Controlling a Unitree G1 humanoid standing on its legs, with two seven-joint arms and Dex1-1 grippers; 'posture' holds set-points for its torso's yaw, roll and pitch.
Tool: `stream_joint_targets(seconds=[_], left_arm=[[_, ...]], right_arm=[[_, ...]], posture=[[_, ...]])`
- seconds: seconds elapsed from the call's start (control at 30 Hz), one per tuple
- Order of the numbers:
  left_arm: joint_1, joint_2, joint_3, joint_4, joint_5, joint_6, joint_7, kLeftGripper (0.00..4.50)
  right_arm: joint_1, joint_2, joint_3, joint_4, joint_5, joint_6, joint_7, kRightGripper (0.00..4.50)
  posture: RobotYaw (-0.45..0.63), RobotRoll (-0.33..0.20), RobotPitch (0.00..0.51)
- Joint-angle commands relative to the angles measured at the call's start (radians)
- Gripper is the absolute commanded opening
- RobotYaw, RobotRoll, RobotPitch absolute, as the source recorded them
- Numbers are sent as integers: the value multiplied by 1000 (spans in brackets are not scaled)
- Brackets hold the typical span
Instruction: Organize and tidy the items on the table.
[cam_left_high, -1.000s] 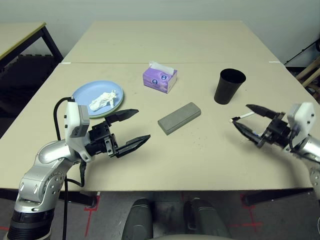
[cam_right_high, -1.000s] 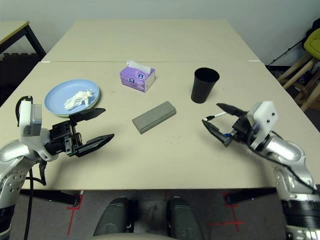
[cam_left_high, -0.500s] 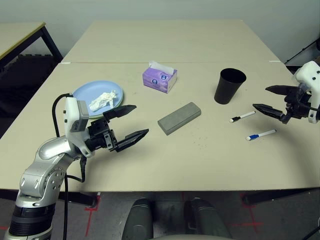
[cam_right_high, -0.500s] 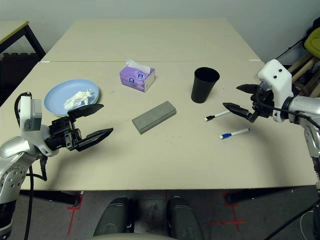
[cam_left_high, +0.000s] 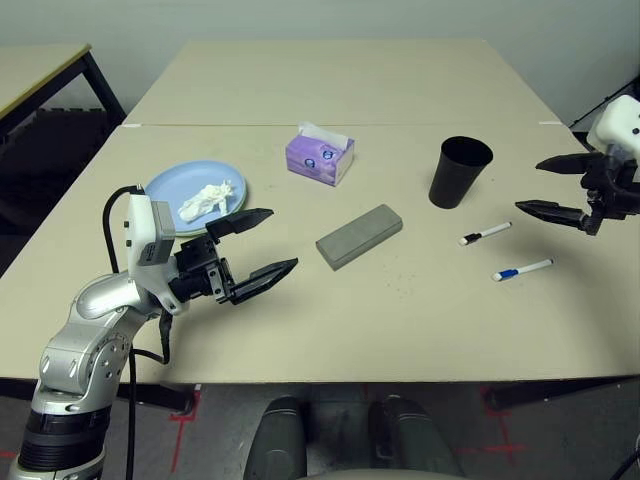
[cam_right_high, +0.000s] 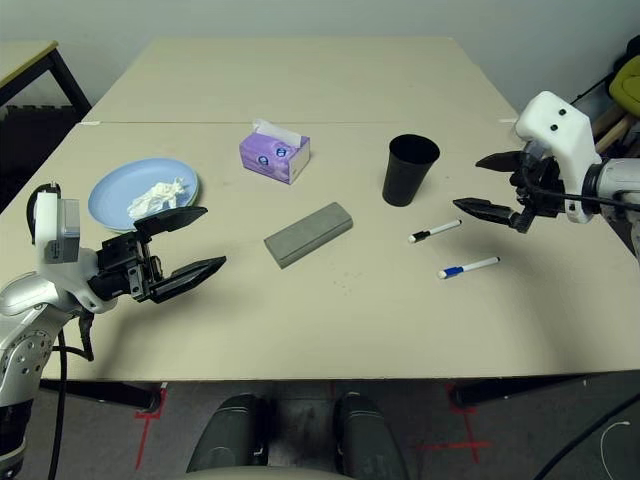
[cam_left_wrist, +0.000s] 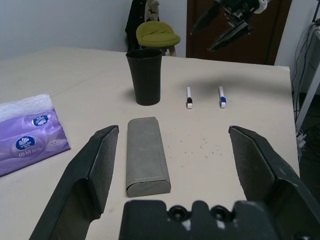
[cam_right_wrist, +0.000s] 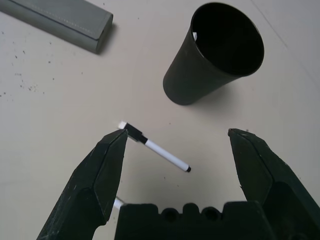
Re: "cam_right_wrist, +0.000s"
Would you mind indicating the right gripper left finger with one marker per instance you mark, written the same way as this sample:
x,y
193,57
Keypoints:
x,y
95,180

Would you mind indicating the black plastic cup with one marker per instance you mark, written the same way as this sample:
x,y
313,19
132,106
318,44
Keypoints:
x,y
190,75

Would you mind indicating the grey glasses case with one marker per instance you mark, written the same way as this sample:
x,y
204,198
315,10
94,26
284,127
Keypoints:
x,y
62,22

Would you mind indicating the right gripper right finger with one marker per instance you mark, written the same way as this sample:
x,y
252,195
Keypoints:
x,y
275,190

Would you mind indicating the white marker black cap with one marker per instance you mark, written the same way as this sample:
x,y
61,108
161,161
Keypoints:
x,y
162,152

